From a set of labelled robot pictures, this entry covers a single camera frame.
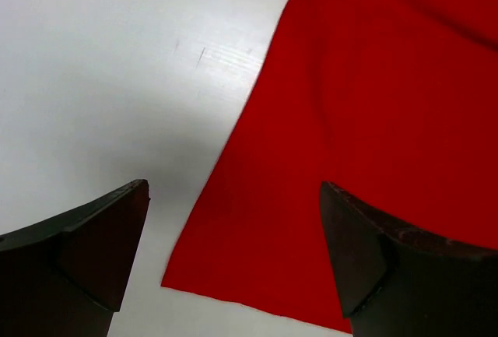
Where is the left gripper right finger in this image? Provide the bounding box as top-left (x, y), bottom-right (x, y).
top-left (319, 182), bottom-right (497, 337)

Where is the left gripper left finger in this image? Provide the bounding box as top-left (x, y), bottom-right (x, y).
top-left (1, 179), bottom-right (150, 336)

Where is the red t shirt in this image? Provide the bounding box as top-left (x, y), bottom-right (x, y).
top-left (162, 0), bottom-right (497, 332)

